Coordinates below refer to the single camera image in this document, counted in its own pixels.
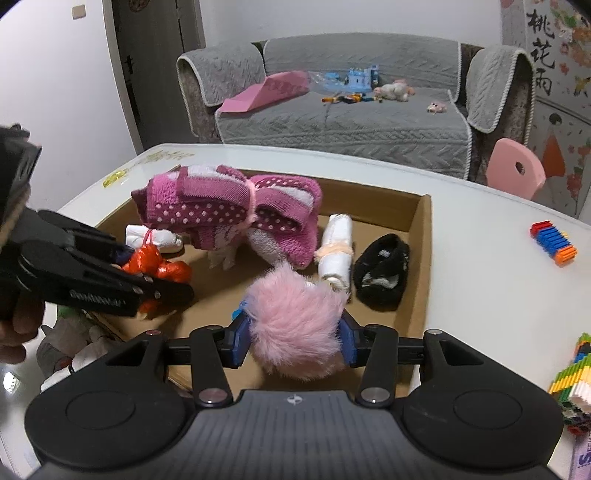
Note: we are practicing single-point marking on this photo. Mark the grey sock bundle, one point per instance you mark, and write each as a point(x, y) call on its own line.
point(55, 341)

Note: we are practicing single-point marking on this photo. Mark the black white sock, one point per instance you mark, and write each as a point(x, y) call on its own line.
point(383, 254)

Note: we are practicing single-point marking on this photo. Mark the scattered toy building bricks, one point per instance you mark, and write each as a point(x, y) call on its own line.
point(353, 98)

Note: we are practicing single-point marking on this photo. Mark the blue orange block strip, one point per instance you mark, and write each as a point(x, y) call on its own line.
point(554, 242)

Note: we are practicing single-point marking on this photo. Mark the blue toy castle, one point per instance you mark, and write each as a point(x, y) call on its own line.
point(362, 79)

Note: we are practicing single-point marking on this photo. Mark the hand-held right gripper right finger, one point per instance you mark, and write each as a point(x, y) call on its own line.
point(353, 344)

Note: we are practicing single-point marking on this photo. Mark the white sock bundle pink band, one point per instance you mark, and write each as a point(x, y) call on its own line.
point(337, 230)

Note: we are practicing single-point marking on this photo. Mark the beige light switch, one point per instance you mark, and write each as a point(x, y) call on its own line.
point(79, 11)

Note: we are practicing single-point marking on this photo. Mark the clear plastic bag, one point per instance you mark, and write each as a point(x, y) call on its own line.
point(323, 81)

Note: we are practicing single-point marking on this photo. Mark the red round door decoration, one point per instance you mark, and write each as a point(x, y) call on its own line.
point(137, 4)

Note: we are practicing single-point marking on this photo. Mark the grey door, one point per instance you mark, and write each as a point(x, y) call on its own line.
point(157, 69)

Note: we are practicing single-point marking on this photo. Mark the grey quilted sofa seat cover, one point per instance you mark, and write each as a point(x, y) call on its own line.
point(346, 134)

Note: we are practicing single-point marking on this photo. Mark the pink plastic chair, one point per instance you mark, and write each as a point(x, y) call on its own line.
point(508, 170)

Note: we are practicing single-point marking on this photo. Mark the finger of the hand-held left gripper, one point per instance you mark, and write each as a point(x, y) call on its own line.
point(78, 235)
point(92, 286)

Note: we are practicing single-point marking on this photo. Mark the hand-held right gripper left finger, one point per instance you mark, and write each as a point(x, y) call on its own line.
point(240, 341)

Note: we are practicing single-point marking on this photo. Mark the orange cloth bundle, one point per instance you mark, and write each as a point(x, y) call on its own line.
point(157, 265)

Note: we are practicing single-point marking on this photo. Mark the white roll red tie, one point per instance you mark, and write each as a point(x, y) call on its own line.
point(161, 237)

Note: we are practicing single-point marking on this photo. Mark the grey quilted armrest cover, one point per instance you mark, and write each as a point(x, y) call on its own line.
point(498, 83)
point(221, 69)

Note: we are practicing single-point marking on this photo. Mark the flower-stickered refrigerator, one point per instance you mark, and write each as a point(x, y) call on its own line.
point(558, 115)

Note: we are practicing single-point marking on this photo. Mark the small pink plush toy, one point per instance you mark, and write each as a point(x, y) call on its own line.
point(436, 107)

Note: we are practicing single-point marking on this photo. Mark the grey sofa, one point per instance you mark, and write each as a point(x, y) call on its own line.
point(521, 92)

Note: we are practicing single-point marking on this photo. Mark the pink dotted towel bundle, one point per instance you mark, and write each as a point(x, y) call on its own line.
point(221, 203)

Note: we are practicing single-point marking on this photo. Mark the white plush toy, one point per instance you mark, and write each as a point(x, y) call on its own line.
point(392, 91)

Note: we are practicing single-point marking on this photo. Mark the person's left hand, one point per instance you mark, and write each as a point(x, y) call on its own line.
point(14, 346)

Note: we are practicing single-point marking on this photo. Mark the white desk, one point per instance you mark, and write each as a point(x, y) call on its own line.
point(485, 277)

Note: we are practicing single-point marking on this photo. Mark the purple printed package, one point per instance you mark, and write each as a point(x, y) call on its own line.
point(581, 459)

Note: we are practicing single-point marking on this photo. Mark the shallow cardboard box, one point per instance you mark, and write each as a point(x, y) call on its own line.
point(418, 277)

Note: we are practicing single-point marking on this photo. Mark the multicoloured block model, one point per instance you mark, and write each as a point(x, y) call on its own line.
point(575, 387)

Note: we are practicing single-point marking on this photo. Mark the pink fluffy ball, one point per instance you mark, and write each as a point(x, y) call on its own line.
point(295, 323)

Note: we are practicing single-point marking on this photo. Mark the pink paper bag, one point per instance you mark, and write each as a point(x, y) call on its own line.
point(268, 92)

